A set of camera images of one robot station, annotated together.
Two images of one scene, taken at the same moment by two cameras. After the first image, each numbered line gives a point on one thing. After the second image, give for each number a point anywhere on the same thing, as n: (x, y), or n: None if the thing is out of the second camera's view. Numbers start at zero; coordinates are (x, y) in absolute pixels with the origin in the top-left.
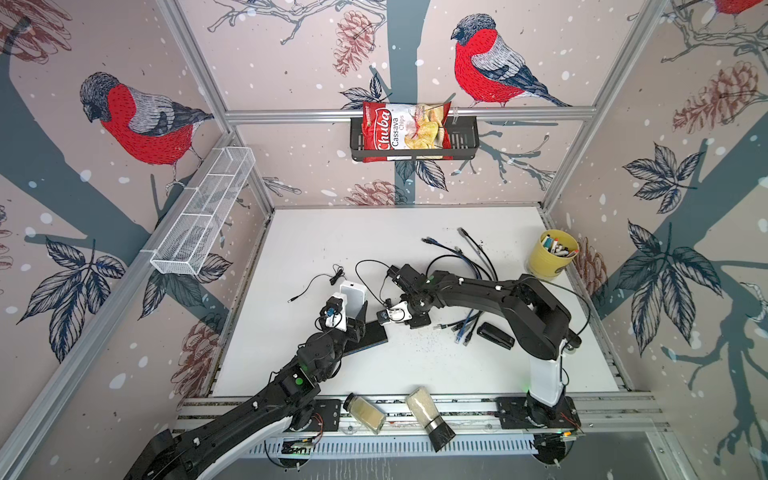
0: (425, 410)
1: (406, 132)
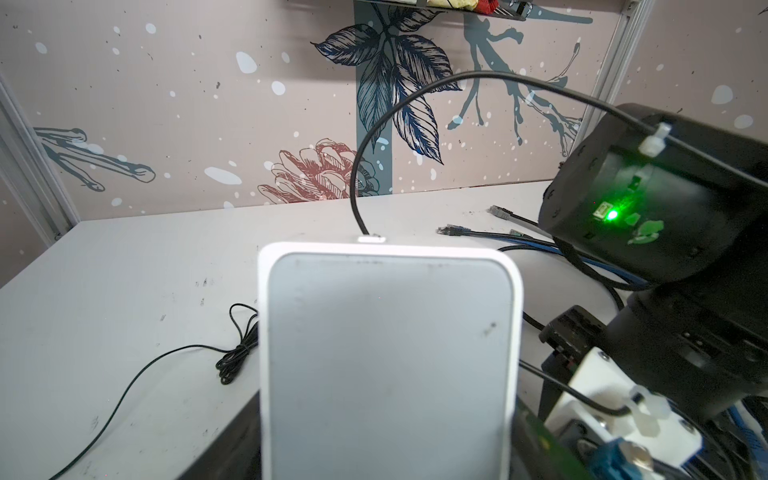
0: None
1: (485, 7)
